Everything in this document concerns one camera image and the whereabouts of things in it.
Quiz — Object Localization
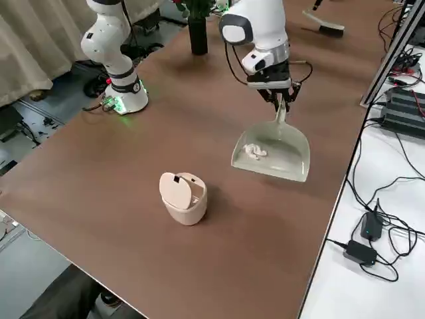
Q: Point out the black power adapter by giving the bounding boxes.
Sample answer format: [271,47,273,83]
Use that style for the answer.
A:
[360,212,383,242]
[343,240,379,266]

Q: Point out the pale green plastic dustpan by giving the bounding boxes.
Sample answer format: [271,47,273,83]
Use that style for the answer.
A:
[230,99,311,183]

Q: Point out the aluminium profile rail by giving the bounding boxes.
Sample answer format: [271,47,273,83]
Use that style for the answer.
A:
[361,0,425,107]

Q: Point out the black vase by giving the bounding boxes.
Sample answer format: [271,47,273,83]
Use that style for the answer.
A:
[188,17,209,56]

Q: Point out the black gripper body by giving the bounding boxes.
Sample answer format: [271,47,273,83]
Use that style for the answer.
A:
[246,60,293,90]

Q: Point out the white brush black bristles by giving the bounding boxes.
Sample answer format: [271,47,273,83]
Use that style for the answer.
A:
[301,9,345,38]

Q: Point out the black ribbed device box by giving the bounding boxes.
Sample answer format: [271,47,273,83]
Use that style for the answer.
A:
[380,86,425,139]

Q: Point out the white paper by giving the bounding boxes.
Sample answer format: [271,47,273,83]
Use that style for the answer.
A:
[243,142,268,161]

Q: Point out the person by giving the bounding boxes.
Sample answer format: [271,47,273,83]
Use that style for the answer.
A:
[19,264,124,319]

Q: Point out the beige curtain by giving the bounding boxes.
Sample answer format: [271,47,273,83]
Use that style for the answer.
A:
[0,0,97,107]

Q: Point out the small beige bin with lid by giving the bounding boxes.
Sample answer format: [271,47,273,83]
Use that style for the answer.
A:
[159,171,208,227]

